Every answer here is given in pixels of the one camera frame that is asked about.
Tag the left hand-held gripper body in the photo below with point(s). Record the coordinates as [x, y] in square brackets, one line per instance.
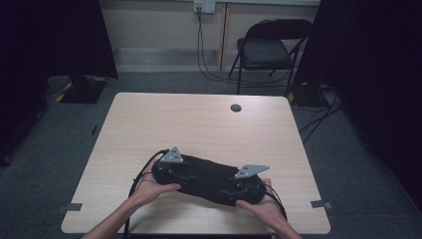
[166, 171]

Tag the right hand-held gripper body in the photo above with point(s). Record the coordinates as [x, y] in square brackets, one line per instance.
[250, 189]

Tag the black pants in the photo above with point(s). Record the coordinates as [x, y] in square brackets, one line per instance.
[209, 179]

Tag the person's left hand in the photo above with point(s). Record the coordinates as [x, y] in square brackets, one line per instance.
[151, 189]

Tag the person's right hand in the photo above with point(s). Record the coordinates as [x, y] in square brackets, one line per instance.
[265, 209]

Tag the grey tape strip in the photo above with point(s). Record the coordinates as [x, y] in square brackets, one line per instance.
[71, 207]
[320, 204]

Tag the black stand base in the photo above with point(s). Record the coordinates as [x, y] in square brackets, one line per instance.
[307, 96]
[83, 91]

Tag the black folding chair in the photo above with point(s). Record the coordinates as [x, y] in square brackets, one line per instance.
[265, 49]

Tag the black curtain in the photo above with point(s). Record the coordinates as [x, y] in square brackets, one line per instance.
[375, 83]
[49, 40]

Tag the white wall socket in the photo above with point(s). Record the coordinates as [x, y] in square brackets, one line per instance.
[204, 6]

